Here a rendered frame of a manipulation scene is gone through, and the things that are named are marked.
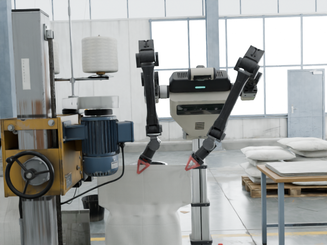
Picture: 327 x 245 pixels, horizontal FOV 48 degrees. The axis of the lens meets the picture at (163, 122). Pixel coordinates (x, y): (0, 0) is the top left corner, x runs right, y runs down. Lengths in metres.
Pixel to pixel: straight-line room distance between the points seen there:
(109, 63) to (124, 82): 8.29
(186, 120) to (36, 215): 1.14
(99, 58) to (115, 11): 8.62
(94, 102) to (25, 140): 0.31
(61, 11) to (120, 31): 1.68
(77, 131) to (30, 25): 0.45
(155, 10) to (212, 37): 1.74
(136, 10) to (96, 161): 8.83
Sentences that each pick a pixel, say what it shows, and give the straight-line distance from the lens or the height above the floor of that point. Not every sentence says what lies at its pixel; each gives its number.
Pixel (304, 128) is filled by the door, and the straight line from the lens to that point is 10.52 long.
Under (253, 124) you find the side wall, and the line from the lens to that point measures 10.18.
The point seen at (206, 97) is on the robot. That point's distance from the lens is 2.24.
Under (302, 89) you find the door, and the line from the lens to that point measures 10.47.
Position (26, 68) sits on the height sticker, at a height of 1.53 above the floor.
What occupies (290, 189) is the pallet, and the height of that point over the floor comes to 0.11.
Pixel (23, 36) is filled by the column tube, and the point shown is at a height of 1.66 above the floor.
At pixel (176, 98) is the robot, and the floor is 1.40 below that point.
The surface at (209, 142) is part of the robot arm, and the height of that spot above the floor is 1.18.
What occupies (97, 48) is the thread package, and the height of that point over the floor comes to 1.63.
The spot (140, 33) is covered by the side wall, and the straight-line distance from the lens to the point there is 10.06.
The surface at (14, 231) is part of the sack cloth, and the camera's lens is 2.04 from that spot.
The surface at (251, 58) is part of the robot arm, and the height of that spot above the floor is 1.57.
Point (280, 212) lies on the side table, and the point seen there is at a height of 0.48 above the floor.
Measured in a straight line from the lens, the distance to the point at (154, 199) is 1.94.
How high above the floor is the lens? 1.39
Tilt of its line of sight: 4 degrees down
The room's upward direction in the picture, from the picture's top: 2 degrees counter-clockwise
